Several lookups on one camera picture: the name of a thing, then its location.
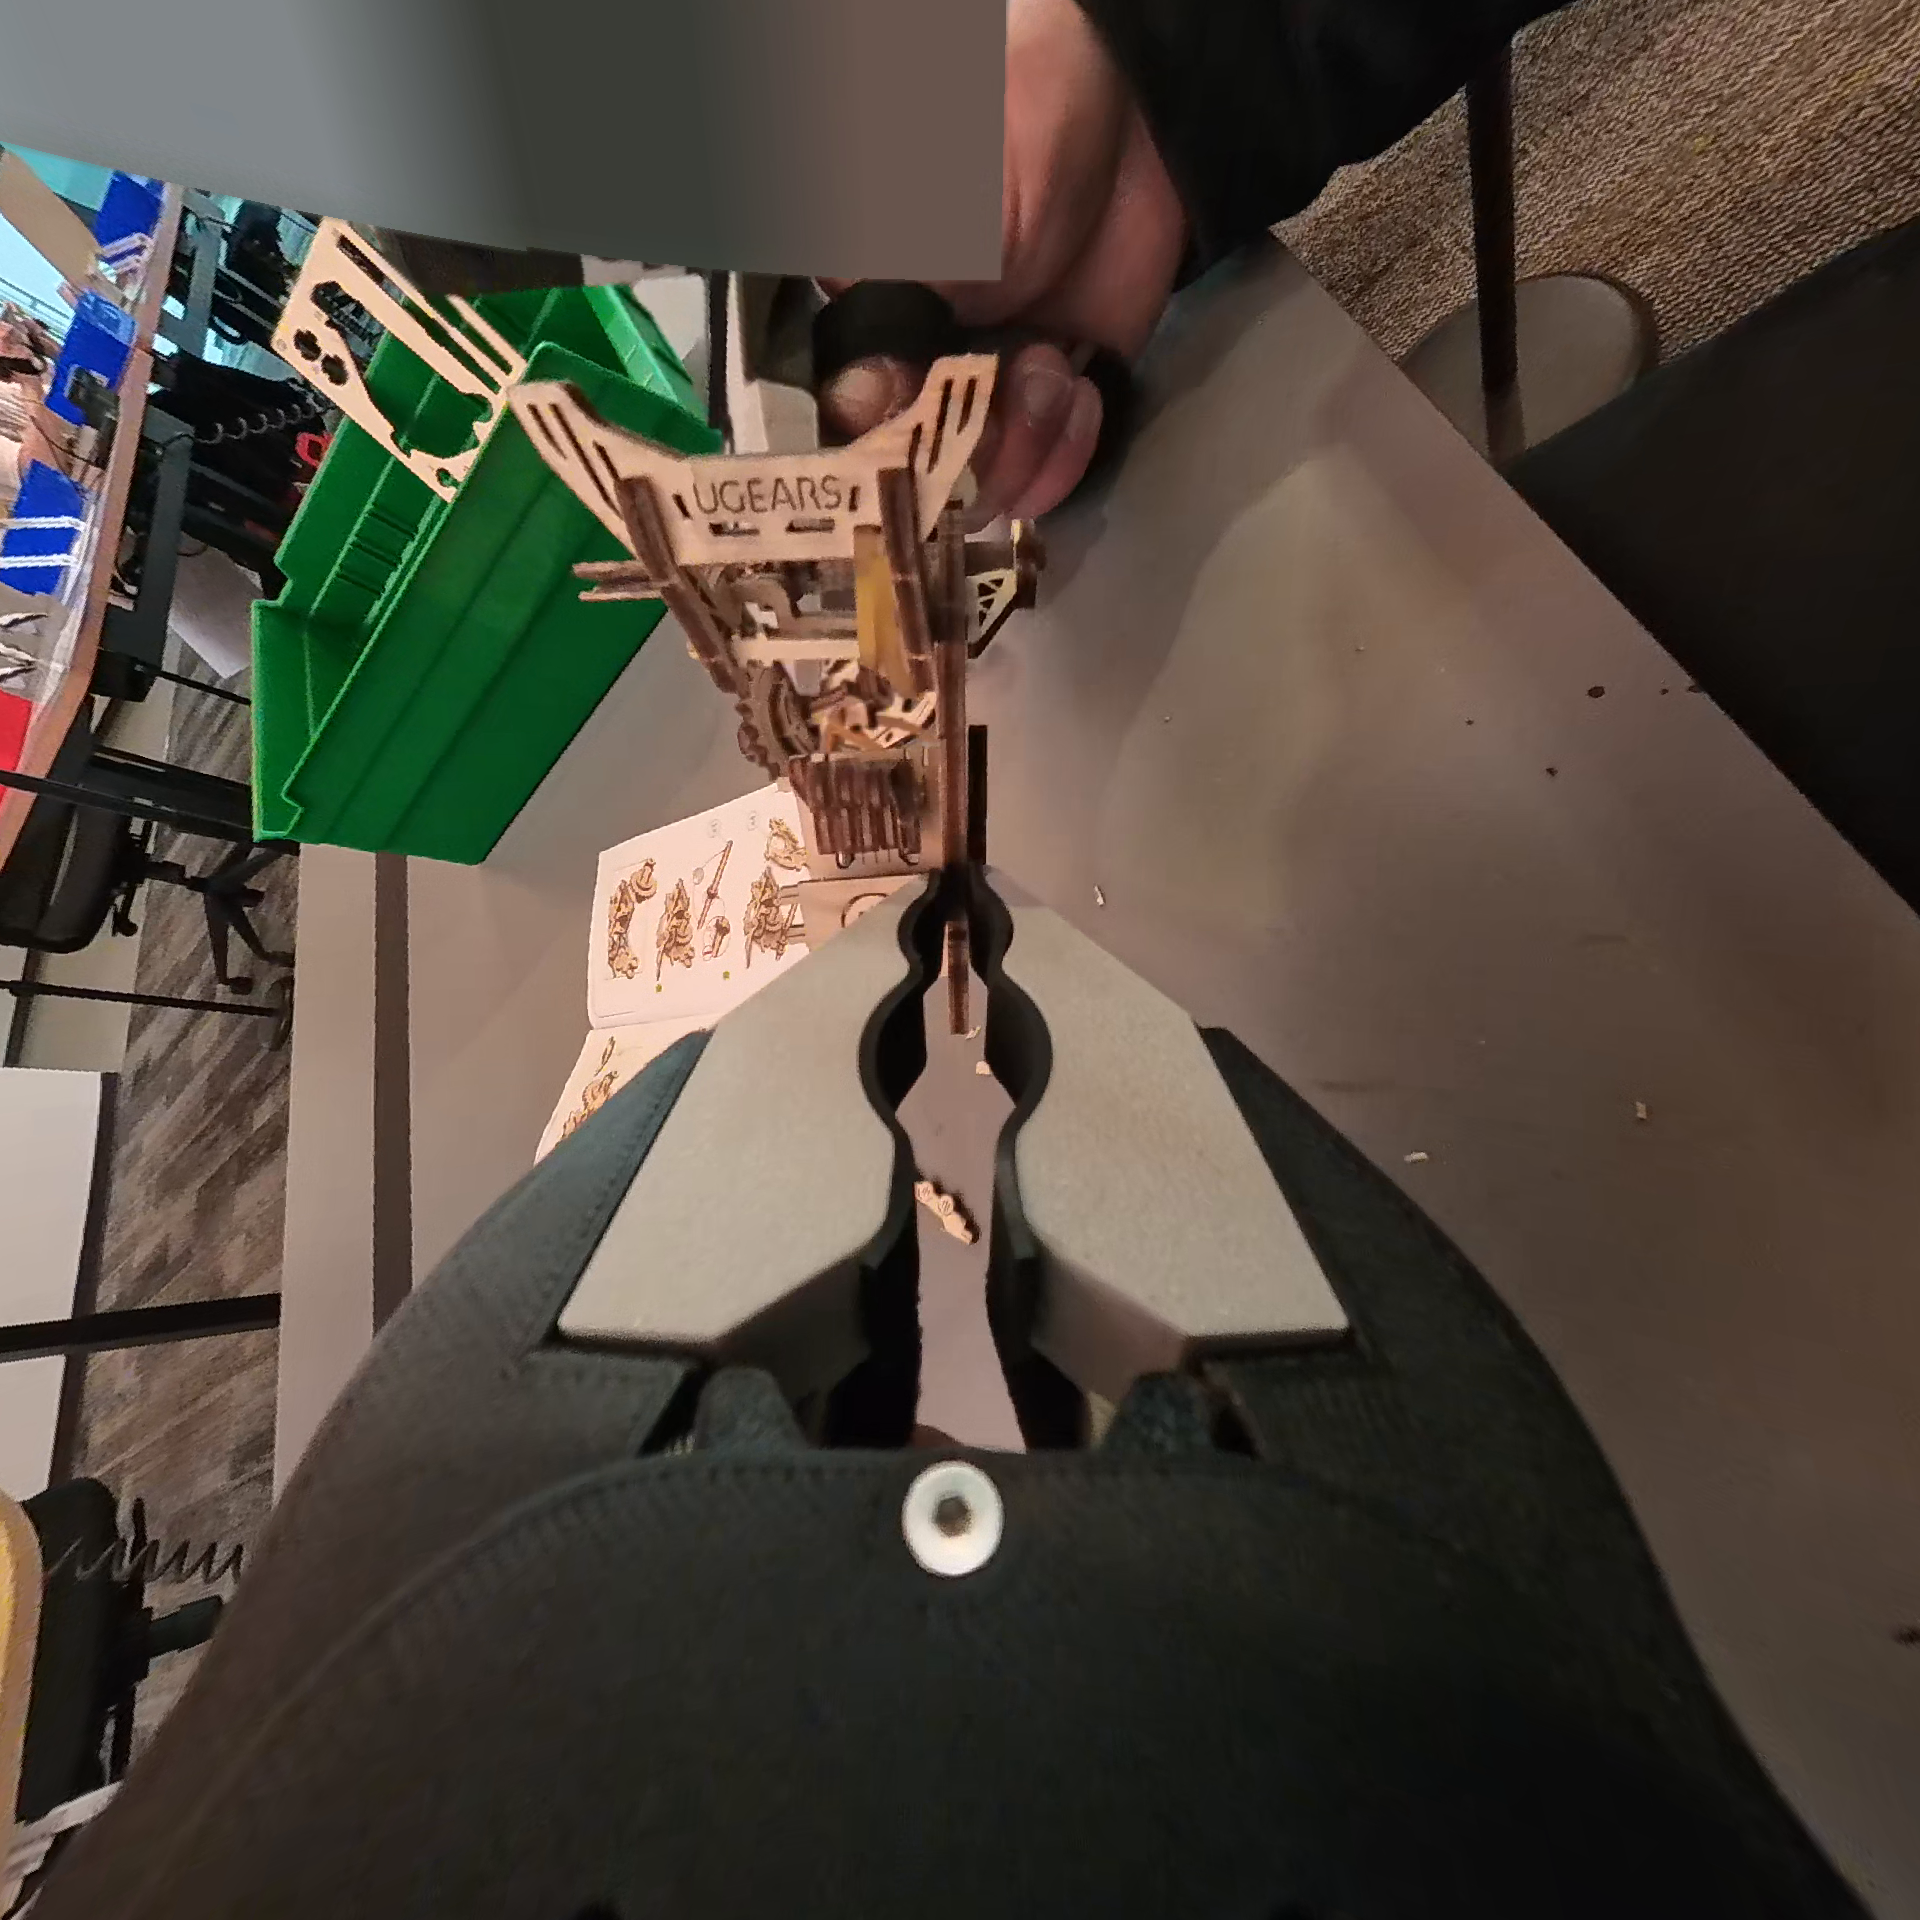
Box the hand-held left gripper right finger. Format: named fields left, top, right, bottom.
left=961, top=870, right=1356, bottom=1450

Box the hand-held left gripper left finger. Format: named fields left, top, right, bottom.
left=556, top=874, right=967, bottom=1450

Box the wooden model frame assembly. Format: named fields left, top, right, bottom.
left=506, top=351, right=1043, bottom=1037

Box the person's right forearm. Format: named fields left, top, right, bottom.
left=1073, top=0, right=1509, bottom=270

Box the person's right hand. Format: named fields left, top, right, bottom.
left=817, top=0, right=1193, bottom=523

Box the open instruction booklet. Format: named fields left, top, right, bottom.
left=537, top=791, right=820, bottom=1163

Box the green plastic bin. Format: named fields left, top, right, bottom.
left=247, top=283, right=739, bottom=864

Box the cut-out plywood sheet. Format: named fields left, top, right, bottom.
left=276, top=217, right=527, bottom=497

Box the blue storage bin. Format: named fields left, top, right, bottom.
left=0, top=464, right=83, bottom=603
left=47, top=290, right=144, bottom=423

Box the black table leg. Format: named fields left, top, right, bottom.
left=1470, top=47, right=1524, bottom=461

